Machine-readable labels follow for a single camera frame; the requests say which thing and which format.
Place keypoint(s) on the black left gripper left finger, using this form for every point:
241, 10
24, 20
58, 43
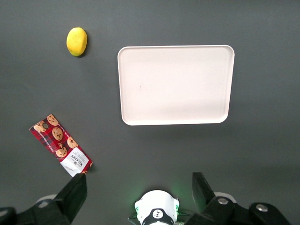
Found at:
68, 199

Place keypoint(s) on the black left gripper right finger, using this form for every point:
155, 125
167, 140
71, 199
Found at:
204, 192

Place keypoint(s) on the red tartan cookie box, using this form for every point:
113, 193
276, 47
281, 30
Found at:
58, 143

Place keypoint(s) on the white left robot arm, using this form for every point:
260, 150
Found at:
155, 204

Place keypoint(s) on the pale pink rectangular tray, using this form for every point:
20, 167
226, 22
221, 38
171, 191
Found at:
175, 84

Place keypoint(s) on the yellow lemon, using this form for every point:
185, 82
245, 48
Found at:
76, 41

